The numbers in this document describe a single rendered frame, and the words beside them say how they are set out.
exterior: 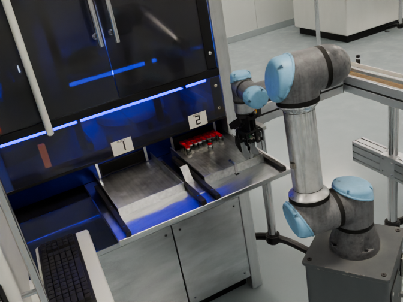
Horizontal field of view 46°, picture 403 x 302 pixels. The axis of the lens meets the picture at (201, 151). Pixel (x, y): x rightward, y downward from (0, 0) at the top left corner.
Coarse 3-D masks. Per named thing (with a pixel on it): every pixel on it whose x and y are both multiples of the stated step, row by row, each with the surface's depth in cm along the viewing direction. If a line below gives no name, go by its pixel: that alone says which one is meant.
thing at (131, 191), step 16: (112, 176) 199; (128, 176) 197; (144, 176) 194; (160, 176) 192; (176, 176) 183; (112, 192) 187; (128, 192) 185; (144, 192) 183; (160, 192) 175; (176, 192) 178; (128, 208) 171
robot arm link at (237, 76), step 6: (234, 72) 170; (240, 72) 168; (246, 72) 167; (234, 78) 167; (240, 78) 166; (246, 78) 167; (234, 84) 168; (234, 90) 168; (234, 96) 171; (234, 102) 172; (240, 102) 171
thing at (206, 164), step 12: (228, 132) 211; (228, 144) 207; (180, 156) 198; (192, 156) 203; (204, 156) 201; (216, 156) 199; (228, 156) 197; (240, 156) 196; (192, 168) 189; (204, 168) 192; (216, 168) 190; (228, 168) 182; (240, 168) 185; (204, 180) 180
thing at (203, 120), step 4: (200, 112) 201; (204, 112) 202; (188, 116) 199; (192, 116) 200; (200, 116) 202; (204, 116) 203; (188, 120) 200; (192, 120) 201; (200, 120) 203; (204, 120) 203; (192, 124) 201; (200, 124) 203; (204, 124) 204; (192, 128) 202
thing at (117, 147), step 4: (120, 140) 189; (124, 140) 190; (128, 140) 191; (112, 144) 188; (116, 144) 189; (120, 144) 190; (128, 144) 191; (132, 144) 192; (112, 148) 189; (116, 148) 189; (120, 148) 190; (128, 148) 192; (132, 148) 192; (116, 152) 190; (120, 152) 191; (124, 152) 191
